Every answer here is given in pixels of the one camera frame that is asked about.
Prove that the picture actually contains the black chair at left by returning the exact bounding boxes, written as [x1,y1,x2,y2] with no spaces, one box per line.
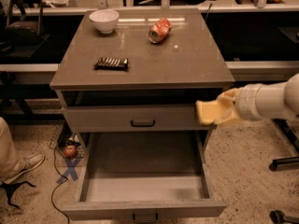
[0,0,47,59]

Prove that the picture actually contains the orange ball on floor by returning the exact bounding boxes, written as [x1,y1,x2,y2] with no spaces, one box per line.
[64,145,78,159]

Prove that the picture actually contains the grey sneaker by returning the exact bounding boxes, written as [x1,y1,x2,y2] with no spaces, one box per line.
[1,154,45,184]

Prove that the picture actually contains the blue tape cross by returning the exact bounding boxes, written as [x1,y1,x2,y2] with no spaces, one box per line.
[56,158,81,184]

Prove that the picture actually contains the yellow sponge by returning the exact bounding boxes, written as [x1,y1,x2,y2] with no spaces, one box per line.
[196,101,219,125]

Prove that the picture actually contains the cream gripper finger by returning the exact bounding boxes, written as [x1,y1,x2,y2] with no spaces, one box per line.
[214,108,238,125]
[217,88,240,106]

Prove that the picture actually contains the crushed red soda can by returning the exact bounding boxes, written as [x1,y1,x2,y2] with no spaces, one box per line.
[149,18,172,44]

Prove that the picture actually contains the black chair base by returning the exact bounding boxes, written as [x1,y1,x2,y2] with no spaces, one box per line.
[268,119,299,224]

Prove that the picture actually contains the white bowl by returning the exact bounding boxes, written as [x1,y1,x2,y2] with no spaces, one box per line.
[89,9,119,34]

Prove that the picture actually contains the grey drawer cabinet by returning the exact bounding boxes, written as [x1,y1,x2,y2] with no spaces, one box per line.
[50,7,236,151]

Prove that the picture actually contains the open middle drawer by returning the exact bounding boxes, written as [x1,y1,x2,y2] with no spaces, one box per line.
[63,131,226,224]

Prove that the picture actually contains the closed top drawer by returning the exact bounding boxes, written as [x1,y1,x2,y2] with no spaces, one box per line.
[63,105,214,133]

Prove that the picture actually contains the wire basket on floor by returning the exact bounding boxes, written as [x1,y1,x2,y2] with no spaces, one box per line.
[49,120,85,158]

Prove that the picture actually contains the black floor cable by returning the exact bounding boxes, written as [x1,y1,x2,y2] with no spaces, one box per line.
[50,145,71,224]

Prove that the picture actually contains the person leg beige trousers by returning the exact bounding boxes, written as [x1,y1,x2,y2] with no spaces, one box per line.
[0,118,25,180]

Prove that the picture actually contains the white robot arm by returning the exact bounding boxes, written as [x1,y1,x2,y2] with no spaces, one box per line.
[214,74,299,125]

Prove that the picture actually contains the dark snack bar packet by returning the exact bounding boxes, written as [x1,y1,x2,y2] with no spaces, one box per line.
[93,57,129,71]

